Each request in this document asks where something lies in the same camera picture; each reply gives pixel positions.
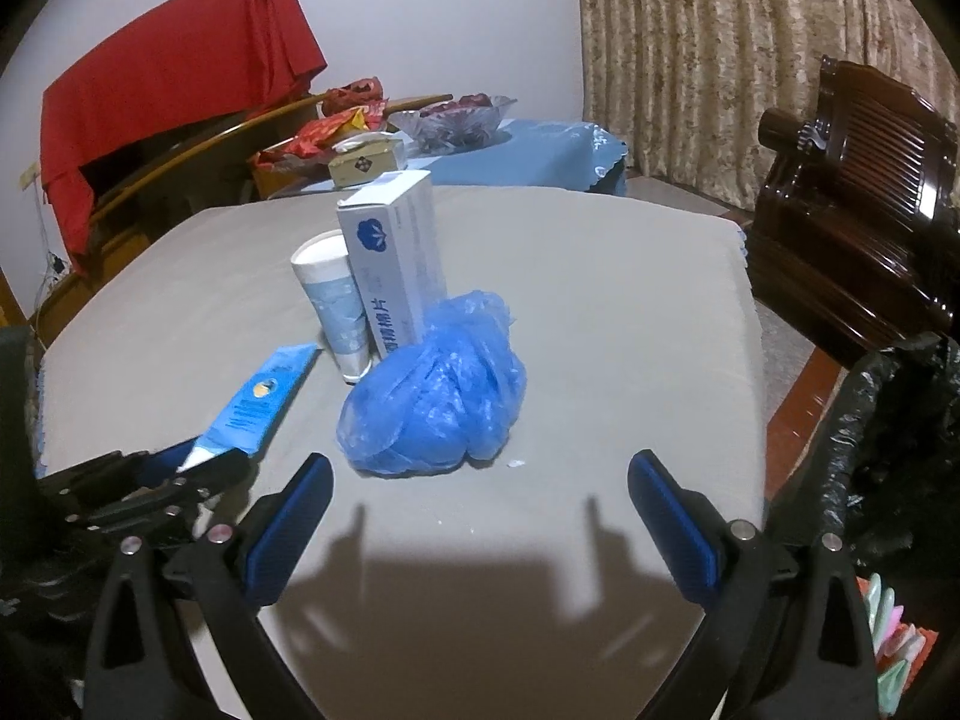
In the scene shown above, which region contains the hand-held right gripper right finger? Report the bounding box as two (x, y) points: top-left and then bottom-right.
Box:
(628, 450), (880, 720)

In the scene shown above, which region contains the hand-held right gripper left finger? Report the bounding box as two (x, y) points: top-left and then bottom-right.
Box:
(81, 454), (336, 720)

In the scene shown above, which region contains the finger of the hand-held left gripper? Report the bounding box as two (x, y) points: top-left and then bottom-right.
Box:
(71, 452), (254, 563)
(34, 435), (200, 511)

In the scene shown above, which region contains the blue plastic bag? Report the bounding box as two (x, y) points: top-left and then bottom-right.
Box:
(337, 289), (528, 477)

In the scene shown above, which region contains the black bag lined trash bin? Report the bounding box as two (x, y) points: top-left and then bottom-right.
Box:
(765, 330), (960, 571)

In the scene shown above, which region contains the white blue tube upright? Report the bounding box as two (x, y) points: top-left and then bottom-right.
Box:
(290, 231), (374, 385)

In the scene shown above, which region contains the light wooden chair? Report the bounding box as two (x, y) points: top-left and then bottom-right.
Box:
(34, 92), (456, 346)

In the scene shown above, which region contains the grey tablecloth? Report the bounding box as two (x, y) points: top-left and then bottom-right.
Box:
(34, 184), (770, 720)

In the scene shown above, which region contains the pastel coloured paper stack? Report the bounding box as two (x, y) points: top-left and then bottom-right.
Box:
(855, 574), (938, 695)

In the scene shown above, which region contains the tall white carton box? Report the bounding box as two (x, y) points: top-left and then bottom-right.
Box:
(335, 169), (449, 361)

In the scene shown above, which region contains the small cream box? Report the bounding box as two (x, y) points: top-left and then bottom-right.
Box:
(328, 133), (402, 188)

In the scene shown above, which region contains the red yellow snack packet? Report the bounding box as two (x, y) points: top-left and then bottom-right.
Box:
(255, 109), (391, 167)

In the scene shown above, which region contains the dark wooden armchair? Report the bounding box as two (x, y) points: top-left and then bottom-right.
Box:
(746, 54), (960, 368)

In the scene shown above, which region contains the red cloth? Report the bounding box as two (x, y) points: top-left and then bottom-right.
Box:
(39, 0), (329, 277)

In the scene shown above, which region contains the red plastic snack bag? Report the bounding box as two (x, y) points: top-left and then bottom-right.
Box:
(322, 76), (387, 117)

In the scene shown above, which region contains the clear glass bowl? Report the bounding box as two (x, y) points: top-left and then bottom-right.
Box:
(391, 94), (518, 152)

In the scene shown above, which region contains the beige patterned curtain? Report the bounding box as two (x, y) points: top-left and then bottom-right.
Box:
(574, 0), (960, 215)

